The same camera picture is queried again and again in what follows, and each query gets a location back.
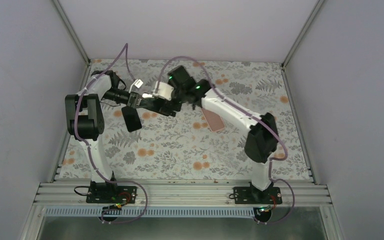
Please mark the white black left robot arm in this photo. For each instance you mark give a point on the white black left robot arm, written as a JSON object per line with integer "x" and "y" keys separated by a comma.
{"x": 85, "y": 121}

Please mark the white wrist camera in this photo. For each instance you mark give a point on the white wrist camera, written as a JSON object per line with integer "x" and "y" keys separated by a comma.
{"x": 163, "y": 90}
{"x": 137, "y": 84}

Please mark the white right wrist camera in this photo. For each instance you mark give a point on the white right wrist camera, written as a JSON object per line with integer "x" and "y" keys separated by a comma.
{"x": 163, "y": 90}

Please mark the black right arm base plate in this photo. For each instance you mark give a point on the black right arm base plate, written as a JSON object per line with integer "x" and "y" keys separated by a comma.
{"x": 248, "y": 195}

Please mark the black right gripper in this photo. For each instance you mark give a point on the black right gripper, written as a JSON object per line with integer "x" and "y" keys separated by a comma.
{"x": 165, "y": 107}

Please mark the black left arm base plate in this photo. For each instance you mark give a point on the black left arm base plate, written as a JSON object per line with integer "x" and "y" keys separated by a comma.
{"x": 111, "y": 195}

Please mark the black smartphone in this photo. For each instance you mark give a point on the black smartphone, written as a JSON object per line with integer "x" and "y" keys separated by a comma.
{"x": 131, "y": 118}

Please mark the aluminium front rail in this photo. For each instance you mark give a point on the aluminium front rail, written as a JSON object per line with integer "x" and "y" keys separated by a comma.
{"x": 185, "y": 193}

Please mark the slotted grey cable duct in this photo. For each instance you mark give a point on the slotted grey cable duct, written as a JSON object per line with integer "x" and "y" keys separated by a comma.
{"x": 158, "y": 212}

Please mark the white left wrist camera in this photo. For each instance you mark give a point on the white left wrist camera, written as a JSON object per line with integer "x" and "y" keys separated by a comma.
{"x": 137, "y": 84}

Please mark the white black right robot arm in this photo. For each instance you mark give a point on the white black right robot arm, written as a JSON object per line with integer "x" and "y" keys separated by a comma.
{"x": 260, "y": 129}

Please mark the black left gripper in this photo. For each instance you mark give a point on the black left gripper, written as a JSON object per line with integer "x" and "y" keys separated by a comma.
{"x": 133, "y": 99}

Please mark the pink phone case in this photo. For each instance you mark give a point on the pink phone case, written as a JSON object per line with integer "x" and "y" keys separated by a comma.
{"x": 214, "y": 121}

